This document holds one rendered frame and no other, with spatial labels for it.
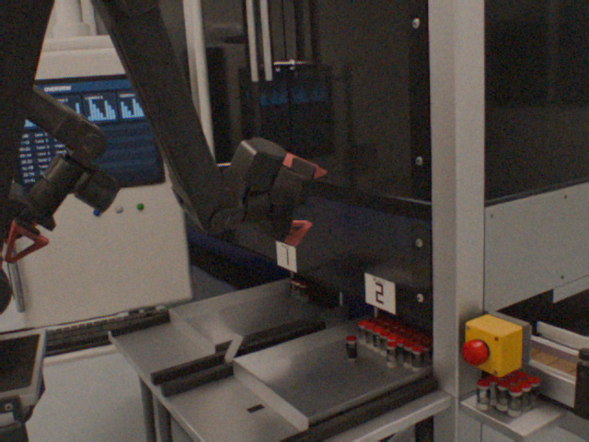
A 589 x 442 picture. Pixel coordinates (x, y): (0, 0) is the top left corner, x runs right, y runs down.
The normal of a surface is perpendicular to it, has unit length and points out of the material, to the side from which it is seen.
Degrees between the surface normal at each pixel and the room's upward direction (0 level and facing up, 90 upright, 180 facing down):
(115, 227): 90
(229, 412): 0
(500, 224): 90
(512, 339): 90
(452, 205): 90
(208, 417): 0
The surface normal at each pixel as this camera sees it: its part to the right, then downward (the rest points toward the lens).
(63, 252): 0.36, 0.18
